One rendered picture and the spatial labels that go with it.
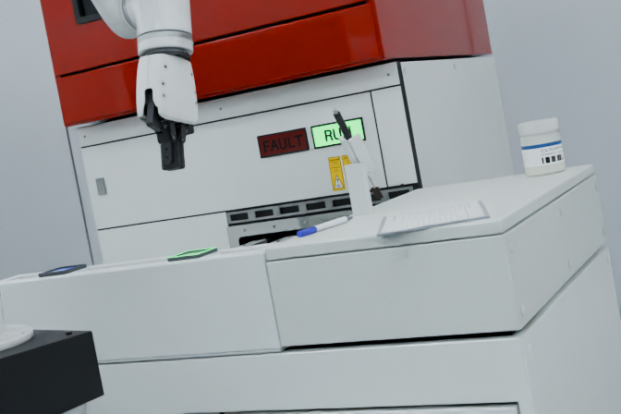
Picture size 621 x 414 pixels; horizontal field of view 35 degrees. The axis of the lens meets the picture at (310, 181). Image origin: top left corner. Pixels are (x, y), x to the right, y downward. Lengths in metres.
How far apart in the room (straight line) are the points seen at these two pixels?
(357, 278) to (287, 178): 0.76
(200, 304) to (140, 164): 0.85
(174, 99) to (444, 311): 0.52
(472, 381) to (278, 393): 0.29
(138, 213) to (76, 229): 2.10
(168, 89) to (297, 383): 0.47
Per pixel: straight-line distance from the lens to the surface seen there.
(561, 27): 3.37
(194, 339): 1.48
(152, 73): 1.48
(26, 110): 4.48
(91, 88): 2.26
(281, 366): 1.42
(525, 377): 1.29
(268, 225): 2.09
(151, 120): 1.46
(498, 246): 1.25
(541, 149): 1.76
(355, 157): 1.62
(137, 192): 2.27
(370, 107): 1.96
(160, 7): 1.51
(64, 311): 1.62
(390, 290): 1.31
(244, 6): 2.03
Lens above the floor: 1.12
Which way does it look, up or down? 3 degrees down
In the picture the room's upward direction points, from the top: 10 degrees counter-clockwise
